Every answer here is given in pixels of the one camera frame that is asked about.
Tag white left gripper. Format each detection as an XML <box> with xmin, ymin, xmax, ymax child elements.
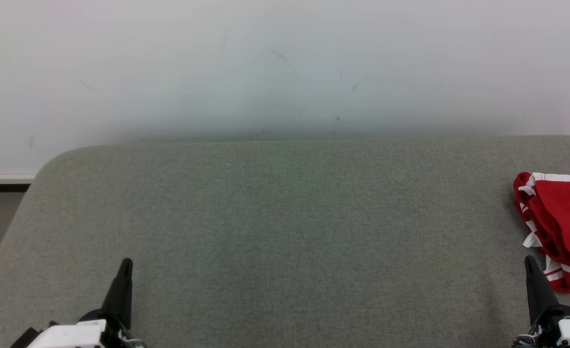
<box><xmin>27</xmin><ymin>258</ymin><xmax>146</xmax><ymax>348</ymax></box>

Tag red and white shirt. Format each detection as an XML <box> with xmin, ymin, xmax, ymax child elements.
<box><xmin>512</xmin><ymin>172</ymin><xmax>570</xmax><ymax>294</ymax></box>

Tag white baseboard strip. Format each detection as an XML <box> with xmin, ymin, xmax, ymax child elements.
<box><xmin>0</xmin><ymin>174</ymin><xmax>37</xmax><ymax>186</ymax></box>

